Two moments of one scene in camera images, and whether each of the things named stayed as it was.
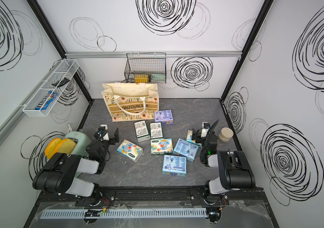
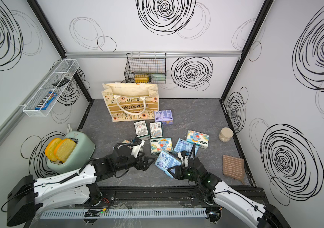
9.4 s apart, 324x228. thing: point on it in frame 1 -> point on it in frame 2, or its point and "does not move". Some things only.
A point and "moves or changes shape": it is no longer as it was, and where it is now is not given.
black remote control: (63, 81) does not move
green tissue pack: (156, 130) does not move
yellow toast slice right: (66, 146) does not move
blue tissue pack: (175, 165) moves or changes shape
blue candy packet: (46, 101) does not move
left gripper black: (116, 138) -> (145, 165)
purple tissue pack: (164, 116) does not move
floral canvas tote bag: (131, 101) does not move
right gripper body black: (203, 140) -> (187, 173)
